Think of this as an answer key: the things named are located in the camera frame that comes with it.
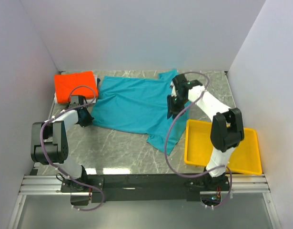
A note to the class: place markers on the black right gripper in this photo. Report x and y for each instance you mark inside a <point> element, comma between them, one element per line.
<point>169,101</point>

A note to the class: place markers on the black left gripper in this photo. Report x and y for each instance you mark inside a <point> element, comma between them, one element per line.
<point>88,121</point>

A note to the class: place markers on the teal t shirt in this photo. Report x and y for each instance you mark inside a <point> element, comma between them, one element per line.
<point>139,105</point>

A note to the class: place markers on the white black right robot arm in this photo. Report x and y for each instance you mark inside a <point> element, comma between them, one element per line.
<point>227,129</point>

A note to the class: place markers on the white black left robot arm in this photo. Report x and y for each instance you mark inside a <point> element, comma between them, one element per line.
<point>49,145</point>

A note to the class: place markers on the folded white t shirt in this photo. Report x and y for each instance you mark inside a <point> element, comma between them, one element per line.
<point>88,100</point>

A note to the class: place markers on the folded orange t shirt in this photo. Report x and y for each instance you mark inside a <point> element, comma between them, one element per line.
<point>84,83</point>

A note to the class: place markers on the yellow plastic tray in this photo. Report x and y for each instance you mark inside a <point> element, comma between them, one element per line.
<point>198,148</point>

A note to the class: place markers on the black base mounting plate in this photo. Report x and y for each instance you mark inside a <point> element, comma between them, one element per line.
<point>140,187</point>

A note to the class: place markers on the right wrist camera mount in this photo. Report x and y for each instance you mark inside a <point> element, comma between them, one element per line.
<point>193,83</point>

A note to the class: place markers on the aluminium frame rail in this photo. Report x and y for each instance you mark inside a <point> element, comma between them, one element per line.
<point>49,185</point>

